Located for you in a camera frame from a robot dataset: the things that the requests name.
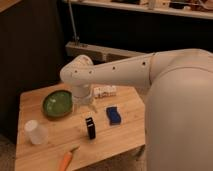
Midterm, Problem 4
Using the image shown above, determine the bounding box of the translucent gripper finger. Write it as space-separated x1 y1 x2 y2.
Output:
72 104 79 113
88 104 97 113

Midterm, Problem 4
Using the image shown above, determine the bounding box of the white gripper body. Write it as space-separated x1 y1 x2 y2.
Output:
72 85 92 105

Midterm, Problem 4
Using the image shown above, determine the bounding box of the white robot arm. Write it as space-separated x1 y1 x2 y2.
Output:
60 49 213 171

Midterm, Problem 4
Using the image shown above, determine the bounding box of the black upright eraser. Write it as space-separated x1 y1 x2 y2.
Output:
85 117 96 139

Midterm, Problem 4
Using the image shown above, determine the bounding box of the green round plate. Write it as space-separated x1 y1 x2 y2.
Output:
42 90 73 118

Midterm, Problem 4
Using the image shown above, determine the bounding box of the white plastic bottle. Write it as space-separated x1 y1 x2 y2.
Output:
94 85 117 98

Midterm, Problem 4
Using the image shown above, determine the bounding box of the blue sponge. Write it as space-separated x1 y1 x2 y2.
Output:
106 106 121 125

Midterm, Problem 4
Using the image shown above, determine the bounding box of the wooden bench beam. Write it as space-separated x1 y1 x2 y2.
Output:
66 42 141 62

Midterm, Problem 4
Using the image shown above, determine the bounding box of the translucent white cup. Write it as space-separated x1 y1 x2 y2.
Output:
24 120 48 145

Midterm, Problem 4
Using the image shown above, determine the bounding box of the orange carrot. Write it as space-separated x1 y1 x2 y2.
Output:
59 146 78 171

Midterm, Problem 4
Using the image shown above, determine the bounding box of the metal pole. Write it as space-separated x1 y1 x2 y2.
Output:
68 0 79 45

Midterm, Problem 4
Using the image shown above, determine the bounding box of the wooden shelf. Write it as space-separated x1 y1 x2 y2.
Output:
62 0 213 20

